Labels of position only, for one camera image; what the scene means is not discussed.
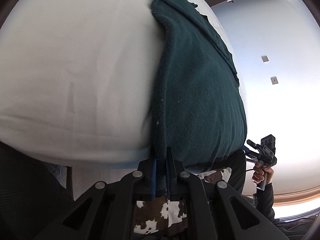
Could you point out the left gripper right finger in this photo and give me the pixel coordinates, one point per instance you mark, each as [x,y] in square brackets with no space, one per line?
[214,211]

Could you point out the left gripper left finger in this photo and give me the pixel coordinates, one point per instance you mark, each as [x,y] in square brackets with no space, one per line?
[105,211]

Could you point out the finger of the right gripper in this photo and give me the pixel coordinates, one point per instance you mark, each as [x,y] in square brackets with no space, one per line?
[251,154]
[253,145]

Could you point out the dark green knit sweater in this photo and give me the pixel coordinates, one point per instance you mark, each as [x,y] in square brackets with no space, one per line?
[196,107]

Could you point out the black sleeved right forearm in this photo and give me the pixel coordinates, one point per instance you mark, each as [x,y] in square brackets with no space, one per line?
[263,201]

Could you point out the person's right hand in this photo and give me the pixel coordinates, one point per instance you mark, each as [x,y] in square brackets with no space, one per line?
[262,173]

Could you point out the cowhide pattern rug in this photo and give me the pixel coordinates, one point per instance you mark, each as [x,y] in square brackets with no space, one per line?
[160,214]

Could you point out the white bed sheet mattress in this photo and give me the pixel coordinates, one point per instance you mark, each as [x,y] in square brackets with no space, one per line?
[77,78]

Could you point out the upper wall switch plate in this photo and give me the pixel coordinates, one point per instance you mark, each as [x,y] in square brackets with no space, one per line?
[265,58]

